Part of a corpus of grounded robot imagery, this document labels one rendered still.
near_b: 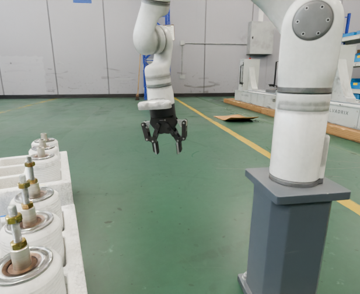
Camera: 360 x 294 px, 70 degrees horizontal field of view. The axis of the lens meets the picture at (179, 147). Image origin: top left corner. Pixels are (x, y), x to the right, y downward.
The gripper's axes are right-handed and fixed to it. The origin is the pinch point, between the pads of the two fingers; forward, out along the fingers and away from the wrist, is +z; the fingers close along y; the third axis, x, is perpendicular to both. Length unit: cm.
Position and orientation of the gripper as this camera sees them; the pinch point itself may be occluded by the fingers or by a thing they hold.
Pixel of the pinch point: (167, 149)
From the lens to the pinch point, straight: 79.4
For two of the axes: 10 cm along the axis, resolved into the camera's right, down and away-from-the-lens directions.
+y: -9.7, 0.2, 2.4
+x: -2.2, 3.7, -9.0
